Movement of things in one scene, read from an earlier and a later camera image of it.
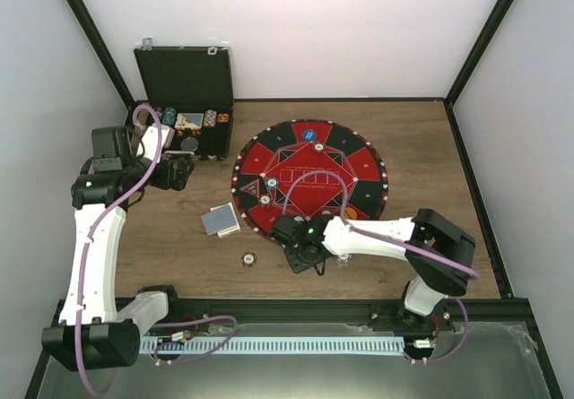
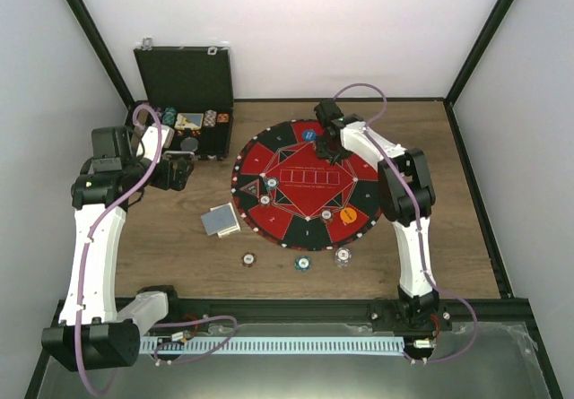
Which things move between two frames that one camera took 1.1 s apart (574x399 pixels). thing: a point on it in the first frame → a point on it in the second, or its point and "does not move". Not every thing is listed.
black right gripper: [299, 266] → [322, 152]
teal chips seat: [272, 182] does not move
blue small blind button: [309, 134] does not move
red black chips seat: [265, 199] does not move
